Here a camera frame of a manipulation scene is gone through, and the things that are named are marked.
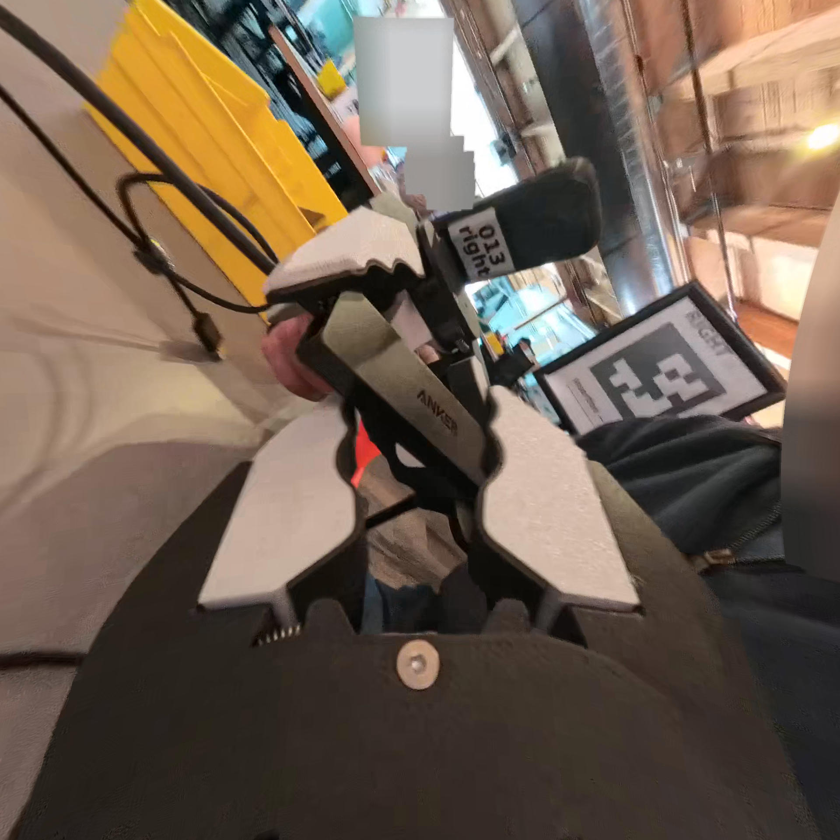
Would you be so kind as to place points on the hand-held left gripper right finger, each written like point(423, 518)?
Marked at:
point(558, 518)

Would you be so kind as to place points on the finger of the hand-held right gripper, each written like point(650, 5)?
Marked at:
point(348, 246)

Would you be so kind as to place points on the person's right hand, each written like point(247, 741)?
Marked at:
point(285, 358)

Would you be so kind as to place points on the orange traffic cone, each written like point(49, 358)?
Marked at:
point(362, 459)

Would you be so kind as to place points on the yellow plastic bin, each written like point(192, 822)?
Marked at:
point(216, 118)

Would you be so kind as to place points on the black framed marker sign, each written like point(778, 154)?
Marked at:
point(663, 380)

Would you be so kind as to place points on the black slim usb hub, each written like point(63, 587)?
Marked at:
point(394, 387)

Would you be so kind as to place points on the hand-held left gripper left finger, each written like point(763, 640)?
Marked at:
point(289, 518)

